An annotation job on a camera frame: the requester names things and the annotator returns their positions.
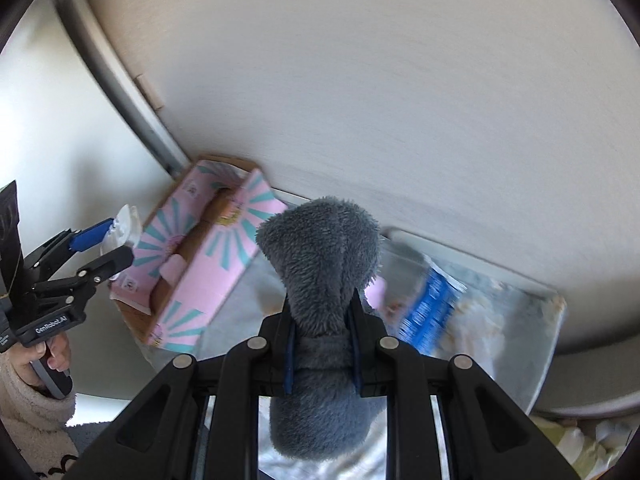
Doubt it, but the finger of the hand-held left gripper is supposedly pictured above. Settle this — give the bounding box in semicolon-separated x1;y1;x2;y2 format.
22;217;117;283
31;244;136;318

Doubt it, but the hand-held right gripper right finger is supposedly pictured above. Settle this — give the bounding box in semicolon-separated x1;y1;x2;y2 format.
347;287;588;480

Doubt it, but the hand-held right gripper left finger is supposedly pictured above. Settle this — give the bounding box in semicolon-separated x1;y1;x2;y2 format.
45;305;297;480

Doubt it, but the blue white tissue packet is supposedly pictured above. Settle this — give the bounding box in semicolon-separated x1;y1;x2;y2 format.
397;255;468;356

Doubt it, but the grey fluffy plush sock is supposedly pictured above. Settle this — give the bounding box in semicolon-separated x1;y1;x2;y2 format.
255;196;388;461

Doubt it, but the pink sunburst cardboard box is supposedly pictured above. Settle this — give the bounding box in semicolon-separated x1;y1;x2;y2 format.
109;154;290;353

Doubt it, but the person's left hand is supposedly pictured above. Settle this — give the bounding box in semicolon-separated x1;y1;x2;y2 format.
7;331;72;386

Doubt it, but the pink fluffy sock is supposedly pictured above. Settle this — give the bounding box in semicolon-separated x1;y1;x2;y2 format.
362;280;387;322

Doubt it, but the pale blue floral cloth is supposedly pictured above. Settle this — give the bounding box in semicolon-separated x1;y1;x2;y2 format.
140;230;568;480

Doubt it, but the grey bed headboard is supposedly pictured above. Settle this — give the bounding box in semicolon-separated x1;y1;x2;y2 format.
530;340;640;418

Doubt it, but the yellow floral bedsheet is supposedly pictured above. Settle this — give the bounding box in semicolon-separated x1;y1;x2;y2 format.
532;410;640;480

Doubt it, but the grey metal frame strip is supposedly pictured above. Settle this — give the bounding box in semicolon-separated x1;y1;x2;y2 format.
50;0;193;181

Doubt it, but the beige wall bracket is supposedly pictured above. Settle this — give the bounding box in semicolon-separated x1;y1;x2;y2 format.
134;73;167;112

